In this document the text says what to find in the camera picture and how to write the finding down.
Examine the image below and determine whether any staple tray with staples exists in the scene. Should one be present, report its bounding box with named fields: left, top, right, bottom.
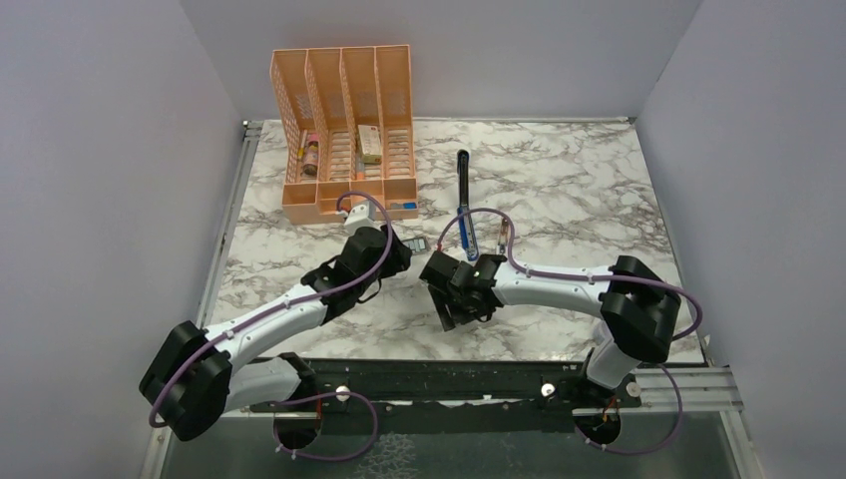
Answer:
left=402, top=237, right=429, bottom=255

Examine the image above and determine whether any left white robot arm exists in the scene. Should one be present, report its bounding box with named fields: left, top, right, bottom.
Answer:
left=139, top=220, right=412, bottom=441

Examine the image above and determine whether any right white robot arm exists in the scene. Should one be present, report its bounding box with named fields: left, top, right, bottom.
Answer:
left=420, top=251, right=681, bottom=406

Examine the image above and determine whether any yellow box in organizer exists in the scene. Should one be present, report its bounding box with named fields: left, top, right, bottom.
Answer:
left=357, top=125, right=382, bottom=165

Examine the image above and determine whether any orange desk organizer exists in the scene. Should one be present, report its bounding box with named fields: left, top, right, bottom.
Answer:
left=269, top=45, right=420, bottom=225

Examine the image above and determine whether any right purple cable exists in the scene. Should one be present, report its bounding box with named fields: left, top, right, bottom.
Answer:
left=434, top=208, right=704, bottom=459

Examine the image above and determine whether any purple cable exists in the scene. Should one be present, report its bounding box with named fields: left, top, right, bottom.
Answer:
left=434, top=208, right=704, bottom=459
left=148, top=192, right=395, bottom=463

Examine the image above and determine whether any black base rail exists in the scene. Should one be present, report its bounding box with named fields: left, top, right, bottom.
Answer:
left=182, top=355, right=675, bottom=438

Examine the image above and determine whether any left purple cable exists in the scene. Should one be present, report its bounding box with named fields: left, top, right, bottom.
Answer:
left=148, top=192, right=395, bottom=463

